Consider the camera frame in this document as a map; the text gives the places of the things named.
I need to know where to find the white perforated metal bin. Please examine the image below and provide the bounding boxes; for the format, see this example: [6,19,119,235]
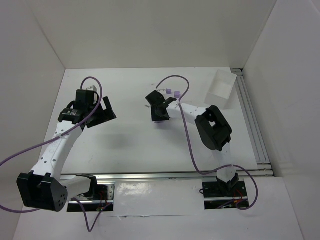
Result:
[204,70,237,110]

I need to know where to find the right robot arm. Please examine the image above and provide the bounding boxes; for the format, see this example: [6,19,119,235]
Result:
[145,90,239,195]

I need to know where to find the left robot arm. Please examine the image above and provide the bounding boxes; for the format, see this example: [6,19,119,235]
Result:
[16,86,116,212]

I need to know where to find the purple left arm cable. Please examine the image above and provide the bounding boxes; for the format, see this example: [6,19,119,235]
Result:
[0,76,115,233]

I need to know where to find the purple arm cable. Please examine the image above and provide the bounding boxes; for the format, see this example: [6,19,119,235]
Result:
[0,76,115,233]
[155,75,260,210]

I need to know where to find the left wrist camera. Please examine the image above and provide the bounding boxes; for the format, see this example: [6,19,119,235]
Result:
[86,85,98,92]

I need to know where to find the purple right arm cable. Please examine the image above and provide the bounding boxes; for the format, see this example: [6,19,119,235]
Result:
[155,75,260,210]

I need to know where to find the aluminium rail front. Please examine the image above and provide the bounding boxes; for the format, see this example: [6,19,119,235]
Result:
[60,168,274,181]

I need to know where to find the aluminium rail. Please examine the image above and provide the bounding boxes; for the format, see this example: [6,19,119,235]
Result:
[230,68,275,176]
[60,168,274,181]

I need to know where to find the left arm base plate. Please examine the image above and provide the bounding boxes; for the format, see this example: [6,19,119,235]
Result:
[74,181,115,213]

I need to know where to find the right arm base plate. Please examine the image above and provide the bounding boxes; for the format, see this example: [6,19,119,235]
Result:
[199,180,250,210]

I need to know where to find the aluminium rail right side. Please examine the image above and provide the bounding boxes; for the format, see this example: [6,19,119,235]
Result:
[230,68,275,176]

